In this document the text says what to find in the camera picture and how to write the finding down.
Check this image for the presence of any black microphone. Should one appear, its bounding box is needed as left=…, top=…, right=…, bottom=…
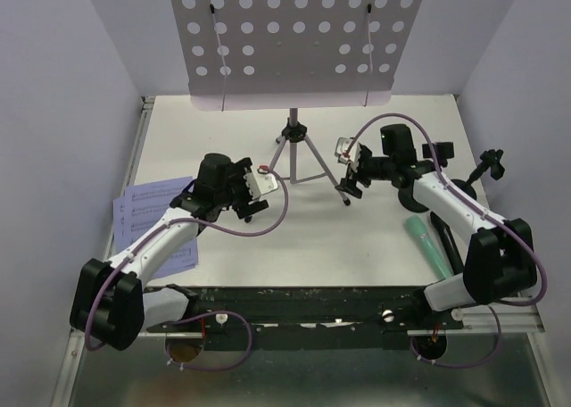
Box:
left=429, top=212, right=464, bottom=275

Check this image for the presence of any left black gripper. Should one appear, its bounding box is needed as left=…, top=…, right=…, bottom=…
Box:
left=216, top=158, right=269, bottom=220

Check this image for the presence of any silver tripod music stand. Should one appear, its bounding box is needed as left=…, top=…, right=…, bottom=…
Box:
left=164, top=0, right=434, bottom=223

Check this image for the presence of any black microphone stand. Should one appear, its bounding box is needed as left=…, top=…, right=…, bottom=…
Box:
left=398, top=142, right=454, bottom=213
left=452, top=149, right=505, bottom=200

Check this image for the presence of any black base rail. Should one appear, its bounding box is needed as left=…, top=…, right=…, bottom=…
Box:
left=143, top=287, right=463, bottom=351

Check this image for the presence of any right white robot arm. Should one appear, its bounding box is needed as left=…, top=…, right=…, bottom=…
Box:
left=335, top=124, right=537, bottom=328

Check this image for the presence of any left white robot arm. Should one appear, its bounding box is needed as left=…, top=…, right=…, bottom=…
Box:
left=70, top=153, right=279, bottom=350

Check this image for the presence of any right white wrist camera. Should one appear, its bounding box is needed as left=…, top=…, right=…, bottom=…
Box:
left=334, top=137, right=361, bottom=171

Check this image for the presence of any green toy microphone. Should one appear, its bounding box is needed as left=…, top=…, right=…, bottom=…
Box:
left=404, top=215, right=454, bottom=280

